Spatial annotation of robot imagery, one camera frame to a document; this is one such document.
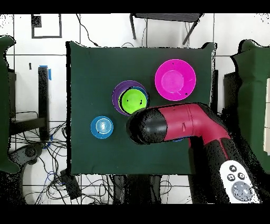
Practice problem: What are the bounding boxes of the green ribbed bowl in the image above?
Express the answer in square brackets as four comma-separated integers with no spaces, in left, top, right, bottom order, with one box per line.
[118,88,149,115]

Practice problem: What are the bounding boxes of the cyan ribbed bowl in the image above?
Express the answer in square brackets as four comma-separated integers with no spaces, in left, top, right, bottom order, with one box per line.
[132,86,149,98]

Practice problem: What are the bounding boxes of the large purple bowl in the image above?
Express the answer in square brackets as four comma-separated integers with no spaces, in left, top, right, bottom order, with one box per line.
[112,80,148,116]

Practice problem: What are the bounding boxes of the translucent blue straight-sided bowl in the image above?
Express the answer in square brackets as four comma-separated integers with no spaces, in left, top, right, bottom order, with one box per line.
[90,115,114,139]

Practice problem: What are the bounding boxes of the large pink bowl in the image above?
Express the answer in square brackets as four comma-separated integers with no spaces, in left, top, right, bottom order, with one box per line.
[154,59,197,101]

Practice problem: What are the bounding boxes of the dark green tablecloth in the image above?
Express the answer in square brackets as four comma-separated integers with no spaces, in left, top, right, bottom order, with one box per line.
[66,41,217,176]

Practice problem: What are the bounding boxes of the black power adapter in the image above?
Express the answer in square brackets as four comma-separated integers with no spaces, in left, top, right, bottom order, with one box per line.
[59,169,82,200]

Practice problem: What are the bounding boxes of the grey chair base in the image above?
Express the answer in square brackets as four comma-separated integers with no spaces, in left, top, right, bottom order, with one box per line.
[9,143,45,165]

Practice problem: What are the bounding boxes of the green cloth covered table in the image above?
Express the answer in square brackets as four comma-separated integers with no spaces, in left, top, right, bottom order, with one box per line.
[0,35,21,174]
[229,39,270,174]

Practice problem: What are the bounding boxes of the black floor cable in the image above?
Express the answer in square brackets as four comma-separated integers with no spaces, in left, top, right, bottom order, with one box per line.
[75,13,101,48]

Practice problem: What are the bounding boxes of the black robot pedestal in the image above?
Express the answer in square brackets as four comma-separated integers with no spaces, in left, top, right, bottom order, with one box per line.
[112,175,162,204]

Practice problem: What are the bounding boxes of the black metal frame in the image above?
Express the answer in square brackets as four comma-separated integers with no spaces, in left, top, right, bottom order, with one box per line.
[210,69,240,119]
[8,66,51,142]

